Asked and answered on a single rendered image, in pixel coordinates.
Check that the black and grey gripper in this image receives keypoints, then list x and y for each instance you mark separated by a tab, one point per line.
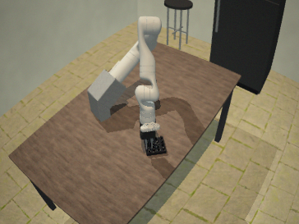
148	124

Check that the black knob box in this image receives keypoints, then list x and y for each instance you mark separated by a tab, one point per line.
158	147

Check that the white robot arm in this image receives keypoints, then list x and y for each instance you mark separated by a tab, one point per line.
148	93

